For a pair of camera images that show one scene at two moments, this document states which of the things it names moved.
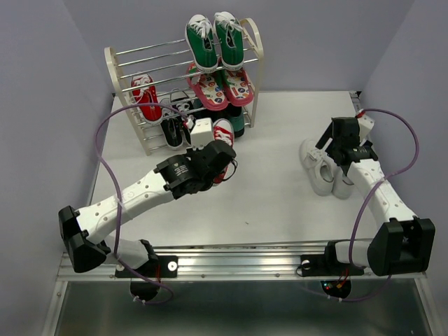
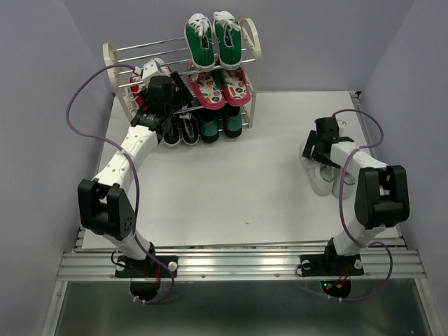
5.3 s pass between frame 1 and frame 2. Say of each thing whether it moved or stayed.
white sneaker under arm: stayed
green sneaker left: stayed
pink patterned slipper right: stayed
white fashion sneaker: stayed
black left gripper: moved
